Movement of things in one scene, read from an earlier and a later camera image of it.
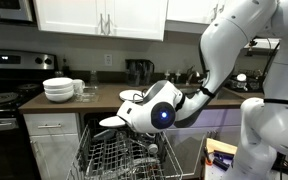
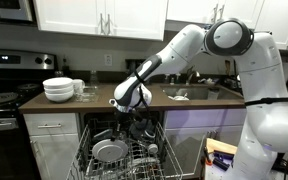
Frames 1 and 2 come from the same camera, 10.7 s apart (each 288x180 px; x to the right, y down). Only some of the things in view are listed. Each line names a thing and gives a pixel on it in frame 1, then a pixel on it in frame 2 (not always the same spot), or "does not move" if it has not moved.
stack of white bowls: (58, 89) does not move
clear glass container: (89, 94) does not move
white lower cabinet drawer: (51, 123) does not move
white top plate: (112, 121) -> (110, 151)
